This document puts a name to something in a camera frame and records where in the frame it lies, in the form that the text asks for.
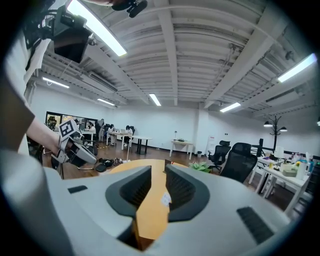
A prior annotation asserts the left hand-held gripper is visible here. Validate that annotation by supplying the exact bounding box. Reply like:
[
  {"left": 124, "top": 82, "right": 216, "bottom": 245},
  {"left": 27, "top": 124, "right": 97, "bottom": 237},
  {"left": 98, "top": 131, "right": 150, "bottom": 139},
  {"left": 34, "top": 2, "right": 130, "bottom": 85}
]
[{"left": 50, "top": 118, "right": 98, "bottom": 171}]

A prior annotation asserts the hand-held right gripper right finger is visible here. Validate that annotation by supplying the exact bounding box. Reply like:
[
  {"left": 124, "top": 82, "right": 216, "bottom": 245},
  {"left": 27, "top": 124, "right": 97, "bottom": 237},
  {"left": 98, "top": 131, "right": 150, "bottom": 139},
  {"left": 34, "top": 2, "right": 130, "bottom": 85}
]
[{"left": 147, "top": 163, "right": 292, "bottom": 256}]

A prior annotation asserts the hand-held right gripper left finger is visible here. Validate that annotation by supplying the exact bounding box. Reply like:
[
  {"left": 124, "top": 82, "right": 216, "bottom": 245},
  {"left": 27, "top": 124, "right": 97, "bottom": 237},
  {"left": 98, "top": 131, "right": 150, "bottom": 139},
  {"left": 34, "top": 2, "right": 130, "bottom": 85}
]
[{"left": 43, "top": 164, "right": 153, "bottom": 256}]

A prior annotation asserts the person's left forearm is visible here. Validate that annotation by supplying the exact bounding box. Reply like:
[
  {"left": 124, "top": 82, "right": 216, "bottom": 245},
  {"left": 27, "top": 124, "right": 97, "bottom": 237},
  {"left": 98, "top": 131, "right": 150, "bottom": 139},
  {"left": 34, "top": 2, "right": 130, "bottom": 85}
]
[{"left": 26, "top": 116, "right": 61, "bottom": 156}]

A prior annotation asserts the black bag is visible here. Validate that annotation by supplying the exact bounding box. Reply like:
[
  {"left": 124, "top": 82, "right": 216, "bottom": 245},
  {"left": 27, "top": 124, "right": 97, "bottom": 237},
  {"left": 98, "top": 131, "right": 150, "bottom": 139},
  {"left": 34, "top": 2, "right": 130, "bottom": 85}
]
[{"left": 95, "top": 157, "right": 116, "bottom": 173}]

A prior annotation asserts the dark window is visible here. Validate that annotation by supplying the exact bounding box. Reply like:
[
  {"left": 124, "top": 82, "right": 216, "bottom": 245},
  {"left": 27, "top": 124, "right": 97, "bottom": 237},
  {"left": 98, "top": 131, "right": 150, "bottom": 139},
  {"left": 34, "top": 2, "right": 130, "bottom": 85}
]
[{"left": 45, "top": 111, "right": 99, "bottom": 131}]

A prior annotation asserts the white office desk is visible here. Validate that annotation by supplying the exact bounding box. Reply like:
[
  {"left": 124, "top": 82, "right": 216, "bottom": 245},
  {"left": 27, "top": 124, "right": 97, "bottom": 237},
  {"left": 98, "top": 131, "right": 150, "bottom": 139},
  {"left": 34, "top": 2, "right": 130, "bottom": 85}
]
[{"left": 106, "top": 131, "right": 133, "bottom": 151}]

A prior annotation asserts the green potted plant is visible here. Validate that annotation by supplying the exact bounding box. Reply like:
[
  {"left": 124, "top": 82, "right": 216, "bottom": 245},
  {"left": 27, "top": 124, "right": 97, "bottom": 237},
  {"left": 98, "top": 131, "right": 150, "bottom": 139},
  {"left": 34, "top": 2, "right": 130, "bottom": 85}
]
[{"left": 188, "top": 161, "right": 214, "bottom": 174}]

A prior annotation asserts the long ceiling light strip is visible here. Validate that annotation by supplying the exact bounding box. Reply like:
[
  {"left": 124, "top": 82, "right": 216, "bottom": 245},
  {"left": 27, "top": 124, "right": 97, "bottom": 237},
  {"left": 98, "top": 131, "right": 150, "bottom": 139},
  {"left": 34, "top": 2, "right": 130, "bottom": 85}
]
[
  {"left": 66, "top": 0, "right": 128, "bottom": 58},
  {"left": 277, "top": 52, "right": 318, "bottom": 84},
  {"left": 148, "top": 93, "right": 162, "bottom": 107},
  {"left": 41, "top": 76, "right": 71, "bottom": 89},
  {"left": 96, "top": 97, "right": 116, "bottom": 107},
  {"left": 219, "top": 102, "right": 242, "bottom": 113}
]

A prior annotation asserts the white table with black leg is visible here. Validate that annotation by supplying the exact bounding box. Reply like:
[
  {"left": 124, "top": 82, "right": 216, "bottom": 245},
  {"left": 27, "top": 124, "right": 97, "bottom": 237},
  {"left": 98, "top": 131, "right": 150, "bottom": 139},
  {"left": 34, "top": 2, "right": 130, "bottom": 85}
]
[{"left": 129, "top": 135, "right": 153, "bottom": 155}]

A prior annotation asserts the black mesh office chair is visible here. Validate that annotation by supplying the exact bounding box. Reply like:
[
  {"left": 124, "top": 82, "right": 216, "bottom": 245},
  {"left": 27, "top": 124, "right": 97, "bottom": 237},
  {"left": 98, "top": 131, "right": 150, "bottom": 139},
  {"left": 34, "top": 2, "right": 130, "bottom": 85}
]
[{"left": 219, "top": 142, "right": 259, "bottom": 185}]

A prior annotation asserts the black office chair with headrest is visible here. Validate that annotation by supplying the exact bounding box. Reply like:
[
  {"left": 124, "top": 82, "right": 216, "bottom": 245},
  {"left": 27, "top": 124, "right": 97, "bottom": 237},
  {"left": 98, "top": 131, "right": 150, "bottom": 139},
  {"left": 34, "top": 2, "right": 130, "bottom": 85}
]
[{"left": 207, "top": 140, "right": 232, "bottom": 172}]

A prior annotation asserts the white roll-up banner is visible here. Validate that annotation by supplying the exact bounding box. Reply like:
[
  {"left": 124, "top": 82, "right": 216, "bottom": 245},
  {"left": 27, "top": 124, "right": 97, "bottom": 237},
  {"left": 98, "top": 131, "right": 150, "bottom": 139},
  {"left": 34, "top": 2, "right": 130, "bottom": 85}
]
[{"left": 206, "top": 135, "right": 216, "bottom": 158}]

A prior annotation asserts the ceiling air conditioner unit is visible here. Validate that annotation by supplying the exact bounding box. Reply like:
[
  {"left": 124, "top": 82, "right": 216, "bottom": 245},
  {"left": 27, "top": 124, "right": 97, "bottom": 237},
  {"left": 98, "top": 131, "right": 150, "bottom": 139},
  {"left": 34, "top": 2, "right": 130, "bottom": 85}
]
[{"left": 86, "top": 70, "right": 119, "bottom": 93}]

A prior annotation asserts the white desk with clutter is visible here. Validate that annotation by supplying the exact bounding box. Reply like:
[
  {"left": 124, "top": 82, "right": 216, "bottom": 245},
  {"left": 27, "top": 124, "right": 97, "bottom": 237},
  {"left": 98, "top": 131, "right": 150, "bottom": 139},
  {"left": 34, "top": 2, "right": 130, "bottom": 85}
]
[{"left": 249, "top": 155, "right": 312, "bottom": 217}]

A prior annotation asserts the small light wooden table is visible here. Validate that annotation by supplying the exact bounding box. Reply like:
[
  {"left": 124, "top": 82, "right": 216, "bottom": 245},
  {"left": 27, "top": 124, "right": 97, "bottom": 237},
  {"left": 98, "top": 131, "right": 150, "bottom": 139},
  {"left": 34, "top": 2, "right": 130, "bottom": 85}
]
[{"left": 170, "top": 140, "right": 194, "bottom": 160}]

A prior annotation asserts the pale green box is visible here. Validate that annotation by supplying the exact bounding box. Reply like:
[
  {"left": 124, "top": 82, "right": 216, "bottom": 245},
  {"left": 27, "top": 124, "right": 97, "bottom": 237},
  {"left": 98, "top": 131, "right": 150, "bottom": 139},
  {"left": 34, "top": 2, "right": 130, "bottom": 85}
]
[{"left": 279, "top": 162, "right": 299, "bottom": 178}]

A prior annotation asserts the white cylinder lamp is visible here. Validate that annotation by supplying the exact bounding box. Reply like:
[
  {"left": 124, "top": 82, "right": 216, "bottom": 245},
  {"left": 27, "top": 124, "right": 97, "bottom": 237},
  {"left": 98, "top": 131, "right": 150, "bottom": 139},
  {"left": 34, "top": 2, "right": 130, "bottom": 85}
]
[{"left": 274, "top": 145, "right": 285, "bottom": 161}]

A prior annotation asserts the black coat rack with lamps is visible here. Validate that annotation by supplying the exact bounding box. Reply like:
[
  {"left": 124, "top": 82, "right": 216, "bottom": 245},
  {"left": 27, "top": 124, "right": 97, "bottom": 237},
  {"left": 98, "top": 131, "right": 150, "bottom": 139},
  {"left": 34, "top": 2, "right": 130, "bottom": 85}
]
[{"left": 263, "top": 114, "right": 288, "bottom": 152}]

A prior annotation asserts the person's white shirt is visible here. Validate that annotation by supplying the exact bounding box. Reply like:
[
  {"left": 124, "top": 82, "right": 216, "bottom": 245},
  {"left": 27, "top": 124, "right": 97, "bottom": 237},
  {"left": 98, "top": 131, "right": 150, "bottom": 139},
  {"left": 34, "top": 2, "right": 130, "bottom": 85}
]
[{"left": 0, "top": 24, "right": 52, "bottom": 161}]

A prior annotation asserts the black head-worn camera rig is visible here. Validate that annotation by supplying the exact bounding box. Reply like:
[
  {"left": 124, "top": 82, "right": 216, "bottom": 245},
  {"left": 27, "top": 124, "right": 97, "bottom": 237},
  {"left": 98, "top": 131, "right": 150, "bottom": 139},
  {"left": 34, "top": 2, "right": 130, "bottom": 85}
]
[{"left": 23, "top": 0, "right": 94, "bottom": 65}]

